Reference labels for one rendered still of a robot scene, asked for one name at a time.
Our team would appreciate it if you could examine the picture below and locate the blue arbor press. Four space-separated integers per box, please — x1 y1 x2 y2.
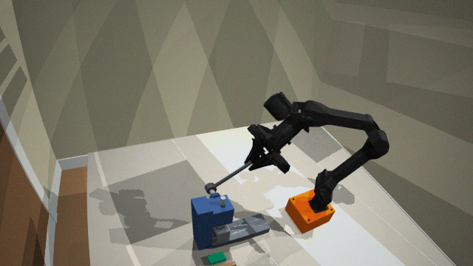
191 154 270 250

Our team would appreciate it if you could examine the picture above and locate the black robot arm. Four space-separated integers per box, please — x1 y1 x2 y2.
251 92 389 214

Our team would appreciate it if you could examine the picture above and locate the green flat block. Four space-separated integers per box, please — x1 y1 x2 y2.
207 251 226 265

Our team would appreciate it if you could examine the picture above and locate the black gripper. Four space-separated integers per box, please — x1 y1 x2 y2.
244 124 292 174

